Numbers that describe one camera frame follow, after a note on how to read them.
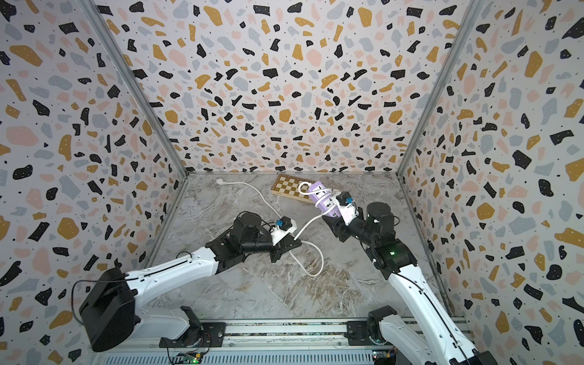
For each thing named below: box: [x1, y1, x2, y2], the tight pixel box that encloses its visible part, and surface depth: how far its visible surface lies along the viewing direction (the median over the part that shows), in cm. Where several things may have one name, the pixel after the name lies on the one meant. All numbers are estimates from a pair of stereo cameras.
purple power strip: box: [307, 180, 342, 219], surface depth 69 cm
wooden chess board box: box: [270, 174, 315, 204], surface depth 115 cm
